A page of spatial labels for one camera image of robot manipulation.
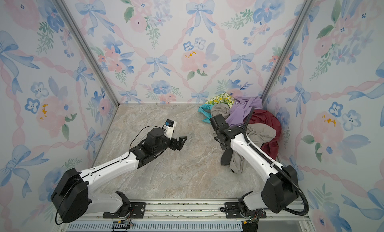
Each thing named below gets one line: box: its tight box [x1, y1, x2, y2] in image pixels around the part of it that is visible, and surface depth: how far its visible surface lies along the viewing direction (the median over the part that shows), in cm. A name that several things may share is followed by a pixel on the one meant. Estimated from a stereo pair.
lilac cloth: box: [225, 96, 263, 126], surface depth 102 cm
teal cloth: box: [198, 104, 215, 124], surface depth 112 cm
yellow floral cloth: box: [205, 92, 236, 109], surface depth 119 cm
